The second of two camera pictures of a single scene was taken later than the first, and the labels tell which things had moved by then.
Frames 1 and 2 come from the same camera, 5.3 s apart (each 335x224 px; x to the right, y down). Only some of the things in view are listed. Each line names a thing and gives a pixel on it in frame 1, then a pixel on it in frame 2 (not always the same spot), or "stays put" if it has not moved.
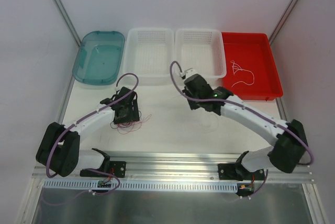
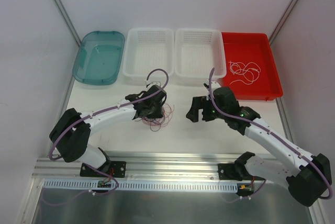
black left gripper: [128, 115] -> [153, 111]
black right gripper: [195, 101] -> [204, 111]
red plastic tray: [252, 71] stays put
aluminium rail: [184, 166] stays put
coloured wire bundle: [125, 127] -> [155, 124]
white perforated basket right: [202, 50] stays put
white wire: [215, 128] -> [250, 71]
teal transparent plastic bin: [98, 58] stays put
